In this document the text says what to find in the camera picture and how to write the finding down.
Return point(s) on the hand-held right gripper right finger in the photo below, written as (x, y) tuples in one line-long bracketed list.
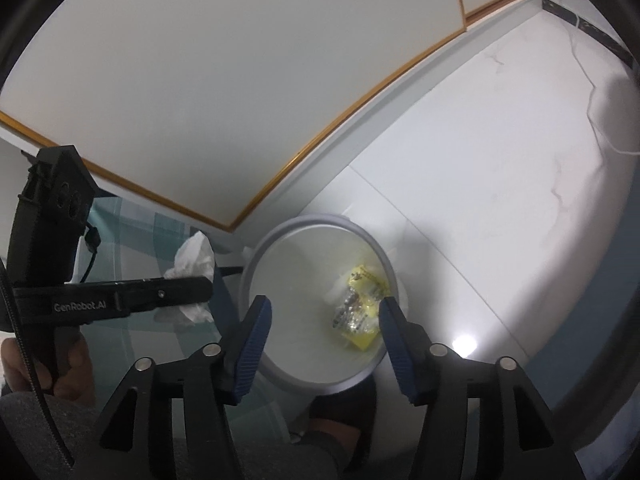
[(400, 350)]

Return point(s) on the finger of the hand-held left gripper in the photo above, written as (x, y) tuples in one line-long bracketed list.
[(170, 294)]

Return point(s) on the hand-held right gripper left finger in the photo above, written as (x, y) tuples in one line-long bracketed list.
[(250, 350)]

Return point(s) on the white tissue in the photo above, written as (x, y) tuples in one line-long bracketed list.
[(192, 257)]

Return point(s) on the yellow bread wrapper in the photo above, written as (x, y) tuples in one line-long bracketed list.
[(367, 282)]

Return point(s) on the white round trash bin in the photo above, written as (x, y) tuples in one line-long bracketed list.
[(300, 270)]

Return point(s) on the person's left forearm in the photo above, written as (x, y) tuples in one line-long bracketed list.
[(20, 440)]

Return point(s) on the person's left hand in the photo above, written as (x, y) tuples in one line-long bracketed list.
[(75, 375)]

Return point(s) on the person's black shoe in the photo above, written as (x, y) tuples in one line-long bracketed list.
[(350, 410)]

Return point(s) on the person's dark grey trousers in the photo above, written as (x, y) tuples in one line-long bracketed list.
[(322, 455)]

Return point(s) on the white wardrobe with wood trim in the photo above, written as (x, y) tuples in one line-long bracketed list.
[(225, 85)]

